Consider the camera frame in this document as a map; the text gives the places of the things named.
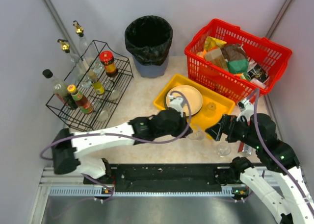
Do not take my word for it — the small glass cup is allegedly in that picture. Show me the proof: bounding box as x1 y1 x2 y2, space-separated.
206 102 216 112
217 142 231 157
187 124 206 141

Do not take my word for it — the yellow plastic tray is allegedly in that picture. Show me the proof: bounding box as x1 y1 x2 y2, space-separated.
153 74 235 131

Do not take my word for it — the cream ceramic plate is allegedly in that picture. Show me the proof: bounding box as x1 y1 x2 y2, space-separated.
170 85 203 116

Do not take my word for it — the glass jar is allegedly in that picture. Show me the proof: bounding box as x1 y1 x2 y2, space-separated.
92 100 110 122
104 80 121 101

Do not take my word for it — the small yellow seasoning bottle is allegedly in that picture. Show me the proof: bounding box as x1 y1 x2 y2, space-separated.
88 70 105 95

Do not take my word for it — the red-lidded sauce jar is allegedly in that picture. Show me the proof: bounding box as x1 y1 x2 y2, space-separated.
99 51 118 77

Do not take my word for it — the red-brown sauce bottle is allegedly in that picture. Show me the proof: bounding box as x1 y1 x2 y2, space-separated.
67 84 94 114

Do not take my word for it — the gold-capped glass bottle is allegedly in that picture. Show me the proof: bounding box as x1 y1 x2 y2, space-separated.
57 39 92 89
73 20 102 74

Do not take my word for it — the black-capped dark sauce bottle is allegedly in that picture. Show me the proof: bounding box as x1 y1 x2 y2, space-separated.
42 69 78 110

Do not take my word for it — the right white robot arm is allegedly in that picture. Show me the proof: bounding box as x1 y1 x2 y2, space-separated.
205 99 314 224

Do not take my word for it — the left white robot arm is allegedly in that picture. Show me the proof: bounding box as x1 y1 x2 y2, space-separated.
52 97 192 179

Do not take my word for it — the silver foil packet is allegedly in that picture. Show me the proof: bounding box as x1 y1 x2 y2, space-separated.
238 142 253 156

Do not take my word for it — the green sponge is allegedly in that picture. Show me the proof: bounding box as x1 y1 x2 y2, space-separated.
227 59 249 74

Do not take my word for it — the red plastic shopping basket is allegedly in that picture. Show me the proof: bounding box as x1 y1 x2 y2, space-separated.
184 19 292 102

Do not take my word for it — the black gold snack packet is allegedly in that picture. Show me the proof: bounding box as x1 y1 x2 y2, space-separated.
247 63 269 83

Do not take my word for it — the brown cardboard box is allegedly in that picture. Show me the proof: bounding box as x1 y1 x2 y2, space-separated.
204 48 228 71

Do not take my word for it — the dark brown snack bag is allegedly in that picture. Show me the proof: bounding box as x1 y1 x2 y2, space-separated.
221 44 248 62

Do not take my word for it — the yellow snack bag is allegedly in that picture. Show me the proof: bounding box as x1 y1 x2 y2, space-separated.
204 36 227 51

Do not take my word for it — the trash bin with black bag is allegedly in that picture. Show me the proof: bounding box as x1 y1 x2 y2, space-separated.
124 15 173 78

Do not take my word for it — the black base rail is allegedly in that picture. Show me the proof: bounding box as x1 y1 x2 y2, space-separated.
98 163 241 193

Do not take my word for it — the black wire rack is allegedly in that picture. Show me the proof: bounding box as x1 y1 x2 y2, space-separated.
43 39 133 131

